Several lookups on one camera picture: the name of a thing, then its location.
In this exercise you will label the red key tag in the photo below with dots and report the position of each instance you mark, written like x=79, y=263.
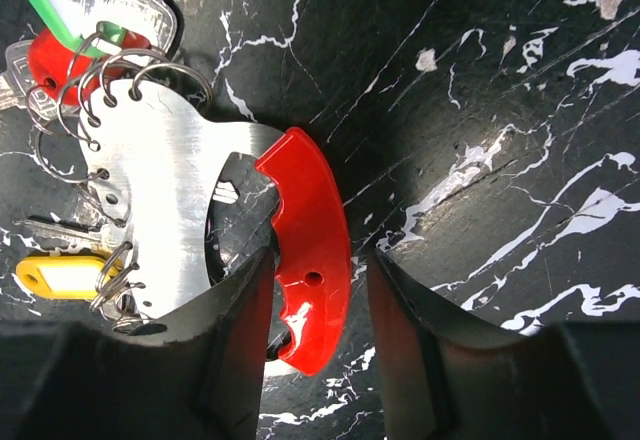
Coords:
x=49, y=60

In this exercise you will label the yellow key tag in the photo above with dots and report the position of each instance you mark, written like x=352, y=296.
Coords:
x=60, y=277

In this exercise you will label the metal key holder red handle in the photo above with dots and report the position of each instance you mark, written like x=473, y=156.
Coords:
x=155, y=165

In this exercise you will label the silver key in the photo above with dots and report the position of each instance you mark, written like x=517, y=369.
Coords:
x=154, y=20

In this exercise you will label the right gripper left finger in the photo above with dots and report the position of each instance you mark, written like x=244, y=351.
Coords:
x=195, y=373

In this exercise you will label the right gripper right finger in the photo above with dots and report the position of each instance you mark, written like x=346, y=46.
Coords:
x=447, y=374

